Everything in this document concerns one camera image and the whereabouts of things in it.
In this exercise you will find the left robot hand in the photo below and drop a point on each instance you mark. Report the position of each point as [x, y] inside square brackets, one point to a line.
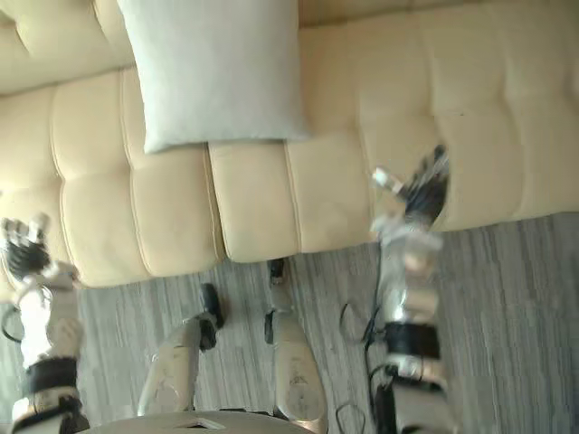
[25, 248]

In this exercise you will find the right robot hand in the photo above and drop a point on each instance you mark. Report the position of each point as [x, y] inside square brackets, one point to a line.
[423, 194]

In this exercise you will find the light blue fabric cushion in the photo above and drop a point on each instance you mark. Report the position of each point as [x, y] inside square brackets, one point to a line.
[212, 72]

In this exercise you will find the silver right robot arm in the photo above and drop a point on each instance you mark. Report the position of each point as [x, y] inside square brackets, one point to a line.
[409, 307]

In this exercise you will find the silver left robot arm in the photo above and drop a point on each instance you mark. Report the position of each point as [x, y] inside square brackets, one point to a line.
[50, 334]

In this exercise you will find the cream leather sofa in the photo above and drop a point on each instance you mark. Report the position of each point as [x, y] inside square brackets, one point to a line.
[452, 113]

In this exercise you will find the dark right robot foot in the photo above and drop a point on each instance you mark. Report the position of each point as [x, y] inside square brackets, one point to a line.
[277, 272]

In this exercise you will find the dark robot foot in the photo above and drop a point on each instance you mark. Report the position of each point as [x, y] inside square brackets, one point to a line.
[277, 272]
[211, 304]

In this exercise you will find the silver left robot leg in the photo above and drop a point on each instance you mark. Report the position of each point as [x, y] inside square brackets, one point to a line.
[174, 366]

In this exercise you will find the silver robot leg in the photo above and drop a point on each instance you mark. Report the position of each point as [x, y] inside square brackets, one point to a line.
[174, 366]
[291, 357]

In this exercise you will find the dark left robot foot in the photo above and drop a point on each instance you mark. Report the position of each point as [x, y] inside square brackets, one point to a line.
[211, 304]

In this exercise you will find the silver right robot leg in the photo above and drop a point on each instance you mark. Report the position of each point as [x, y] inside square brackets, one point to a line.
[291, 357]

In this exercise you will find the silver robot torso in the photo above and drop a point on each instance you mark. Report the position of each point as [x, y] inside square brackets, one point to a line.
[181, 424]

